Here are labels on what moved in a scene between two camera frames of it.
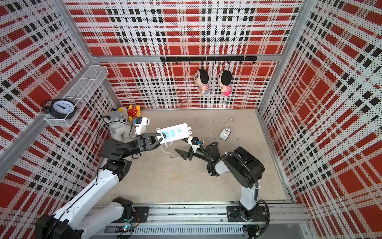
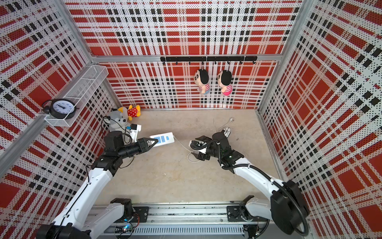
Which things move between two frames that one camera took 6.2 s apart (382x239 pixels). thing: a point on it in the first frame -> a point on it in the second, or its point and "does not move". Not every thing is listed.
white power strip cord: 166,146 -> 231,120
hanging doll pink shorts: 225,78 does not move
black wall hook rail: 215,59 does not move
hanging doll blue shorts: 201,77 does not move
